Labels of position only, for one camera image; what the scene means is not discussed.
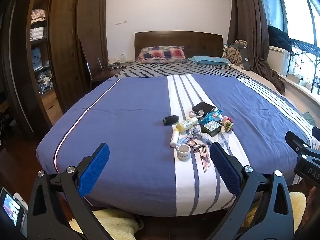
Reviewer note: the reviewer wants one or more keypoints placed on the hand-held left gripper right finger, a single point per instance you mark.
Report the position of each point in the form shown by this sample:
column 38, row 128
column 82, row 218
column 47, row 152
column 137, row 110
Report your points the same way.
column 225, row 170

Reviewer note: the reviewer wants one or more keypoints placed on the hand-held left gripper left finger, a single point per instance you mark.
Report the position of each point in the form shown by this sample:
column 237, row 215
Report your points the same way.
column 95, row 170

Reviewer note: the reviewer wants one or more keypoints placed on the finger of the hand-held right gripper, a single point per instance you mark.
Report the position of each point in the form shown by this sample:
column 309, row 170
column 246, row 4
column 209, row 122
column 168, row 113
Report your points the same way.
column 317, row 137
column 296, row 141

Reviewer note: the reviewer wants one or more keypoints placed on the green patterned box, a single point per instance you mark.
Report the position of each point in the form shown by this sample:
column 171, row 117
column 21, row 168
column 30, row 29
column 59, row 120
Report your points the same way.
column 211, row 128

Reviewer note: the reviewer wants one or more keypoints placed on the person's right hand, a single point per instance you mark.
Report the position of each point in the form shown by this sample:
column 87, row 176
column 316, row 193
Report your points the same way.
column 313, row 207

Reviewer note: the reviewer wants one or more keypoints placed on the teal towel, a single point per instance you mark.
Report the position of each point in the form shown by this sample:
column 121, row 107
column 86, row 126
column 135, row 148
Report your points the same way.
column 308, row 118

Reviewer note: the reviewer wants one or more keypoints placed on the clear plastic cup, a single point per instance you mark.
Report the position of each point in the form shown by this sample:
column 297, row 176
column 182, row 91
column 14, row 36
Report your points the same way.
column 223, row 141

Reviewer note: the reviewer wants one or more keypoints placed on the shiny foil wrapper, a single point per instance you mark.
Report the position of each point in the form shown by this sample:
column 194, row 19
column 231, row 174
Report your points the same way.
column 197, row 146

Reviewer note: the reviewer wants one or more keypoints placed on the green hair scrunchie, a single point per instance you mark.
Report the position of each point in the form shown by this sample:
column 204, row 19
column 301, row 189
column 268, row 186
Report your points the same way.
column 228, row 126

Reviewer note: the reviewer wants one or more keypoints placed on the crumpled white blue wrapper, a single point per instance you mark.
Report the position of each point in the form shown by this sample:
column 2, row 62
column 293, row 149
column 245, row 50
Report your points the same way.
column 185, row 140
column 197, row 131

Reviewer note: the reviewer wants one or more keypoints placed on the blue striped bed cover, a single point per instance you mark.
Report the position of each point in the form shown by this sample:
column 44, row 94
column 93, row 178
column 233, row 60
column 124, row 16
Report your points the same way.
column 125, row 130

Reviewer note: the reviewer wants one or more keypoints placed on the pink hair scrunchie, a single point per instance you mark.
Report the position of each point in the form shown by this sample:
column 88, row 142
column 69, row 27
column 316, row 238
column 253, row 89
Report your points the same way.
column 226, row 119

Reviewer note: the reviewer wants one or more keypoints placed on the blue snack packet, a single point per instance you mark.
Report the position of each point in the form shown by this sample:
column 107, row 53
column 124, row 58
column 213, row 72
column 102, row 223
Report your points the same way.
column 212, row 116

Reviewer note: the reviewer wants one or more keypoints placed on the cream fluffy rug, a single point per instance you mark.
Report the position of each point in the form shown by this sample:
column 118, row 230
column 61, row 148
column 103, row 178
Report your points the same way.
column 112, row 222

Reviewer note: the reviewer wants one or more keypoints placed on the yellow plastic bottle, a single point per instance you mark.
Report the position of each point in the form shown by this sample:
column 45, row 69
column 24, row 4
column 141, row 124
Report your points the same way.
column 186, row 125

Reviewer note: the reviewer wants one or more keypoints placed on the small white bottle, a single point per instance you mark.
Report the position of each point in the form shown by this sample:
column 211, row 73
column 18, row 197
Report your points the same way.
column 174, row 138

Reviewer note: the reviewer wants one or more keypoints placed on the black box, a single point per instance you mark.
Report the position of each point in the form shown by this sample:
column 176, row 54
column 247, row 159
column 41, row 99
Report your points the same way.
column 203, row 107

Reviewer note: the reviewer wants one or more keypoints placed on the black thread spool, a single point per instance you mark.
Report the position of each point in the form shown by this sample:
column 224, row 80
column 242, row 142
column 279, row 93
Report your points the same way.
column 170, row 120

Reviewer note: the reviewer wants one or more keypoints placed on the white storage box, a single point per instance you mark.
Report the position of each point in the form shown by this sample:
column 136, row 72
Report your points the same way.
column 277, row 60

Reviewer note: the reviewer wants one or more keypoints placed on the smartphone with lit screen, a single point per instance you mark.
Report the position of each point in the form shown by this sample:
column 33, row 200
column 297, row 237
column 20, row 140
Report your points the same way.
column 11, row 208

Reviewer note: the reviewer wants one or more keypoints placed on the dark wooden nightstand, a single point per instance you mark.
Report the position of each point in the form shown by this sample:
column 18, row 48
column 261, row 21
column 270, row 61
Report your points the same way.
column 105, row 74

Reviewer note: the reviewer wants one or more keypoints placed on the mixed pile of clothes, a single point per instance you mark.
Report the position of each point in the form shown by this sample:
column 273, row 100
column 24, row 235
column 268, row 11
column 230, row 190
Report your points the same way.
column 45, row 82

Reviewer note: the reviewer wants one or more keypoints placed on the thin metal rod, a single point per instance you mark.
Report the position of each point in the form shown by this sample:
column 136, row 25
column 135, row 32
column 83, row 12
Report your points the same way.
column 100, row 63

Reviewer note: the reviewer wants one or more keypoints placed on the black jacket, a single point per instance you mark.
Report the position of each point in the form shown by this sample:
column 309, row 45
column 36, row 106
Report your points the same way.
column 278, row 36

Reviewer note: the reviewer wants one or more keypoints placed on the log print cushion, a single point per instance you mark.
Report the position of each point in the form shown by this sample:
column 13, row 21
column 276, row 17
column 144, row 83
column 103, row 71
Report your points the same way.
column 235, row 53

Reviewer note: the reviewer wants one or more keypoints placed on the dark folded chair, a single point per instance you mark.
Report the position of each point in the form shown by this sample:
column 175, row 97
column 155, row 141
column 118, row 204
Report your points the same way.
column 86, row 60

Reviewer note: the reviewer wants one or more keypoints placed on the light blue pillow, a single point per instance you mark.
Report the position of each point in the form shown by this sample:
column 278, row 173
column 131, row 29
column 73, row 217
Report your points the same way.
column 210, row 60

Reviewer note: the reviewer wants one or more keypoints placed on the light blue folded clothes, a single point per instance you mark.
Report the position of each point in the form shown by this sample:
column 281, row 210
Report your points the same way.
column 38, row 57

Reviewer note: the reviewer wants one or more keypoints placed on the brown curtain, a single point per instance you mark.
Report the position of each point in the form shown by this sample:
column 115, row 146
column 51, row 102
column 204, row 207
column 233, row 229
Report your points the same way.
column 247, row 25

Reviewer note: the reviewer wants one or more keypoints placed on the window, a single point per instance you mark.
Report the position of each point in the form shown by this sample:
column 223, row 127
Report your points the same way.
column 297, row 10

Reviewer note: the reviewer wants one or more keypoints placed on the dark wooden wardrobe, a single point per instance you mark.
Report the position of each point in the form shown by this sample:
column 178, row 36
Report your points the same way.
column 67, row 42

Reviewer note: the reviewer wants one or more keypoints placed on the plaid pillow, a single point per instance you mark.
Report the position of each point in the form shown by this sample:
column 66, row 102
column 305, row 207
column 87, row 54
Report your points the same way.
column 161, row 53

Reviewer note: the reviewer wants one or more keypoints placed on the wooden bed headboard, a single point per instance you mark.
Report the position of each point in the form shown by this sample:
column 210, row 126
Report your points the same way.
column 175, row 38

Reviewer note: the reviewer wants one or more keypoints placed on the teal roller blind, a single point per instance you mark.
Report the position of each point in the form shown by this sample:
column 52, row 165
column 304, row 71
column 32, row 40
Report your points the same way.
column 273, row 0

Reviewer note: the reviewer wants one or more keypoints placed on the white striped folded clothes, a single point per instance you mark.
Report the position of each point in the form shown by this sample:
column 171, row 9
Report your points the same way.
column 37, row 33

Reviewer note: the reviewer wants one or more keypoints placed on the pink folded clothes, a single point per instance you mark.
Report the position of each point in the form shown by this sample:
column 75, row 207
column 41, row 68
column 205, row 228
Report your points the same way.
column 38, row 15

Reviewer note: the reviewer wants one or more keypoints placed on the white wall plug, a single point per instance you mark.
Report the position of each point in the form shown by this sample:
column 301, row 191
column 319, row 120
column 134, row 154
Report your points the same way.
column 122, row 57

